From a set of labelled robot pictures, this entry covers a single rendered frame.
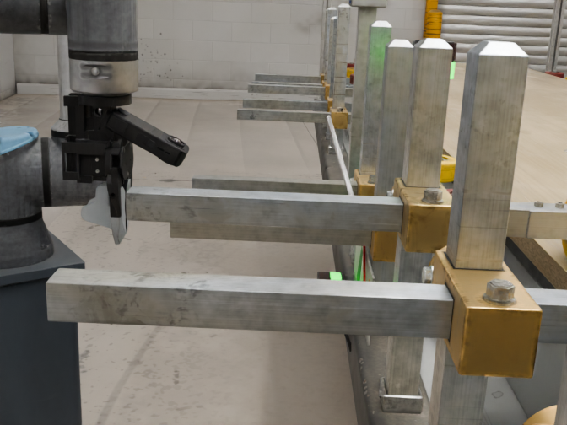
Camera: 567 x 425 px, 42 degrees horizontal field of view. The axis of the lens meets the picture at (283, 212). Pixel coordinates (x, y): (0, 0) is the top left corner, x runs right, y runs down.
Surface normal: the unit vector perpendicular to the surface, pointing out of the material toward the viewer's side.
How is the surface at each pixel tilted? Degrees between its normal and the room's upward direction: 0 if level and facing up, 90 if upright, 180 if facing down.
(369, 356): 0
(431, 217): 90
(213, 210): 90
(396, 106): 90
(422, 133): 90
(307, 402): 0
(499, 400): 0
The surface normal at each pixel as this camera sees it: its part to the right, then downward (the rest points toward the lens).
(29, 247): 0.72, -0.13
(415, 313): -0.02, 0.28
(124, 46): 0.78, 0.20
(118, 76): 0.57, 0.25
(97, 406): 0.04, -0.96
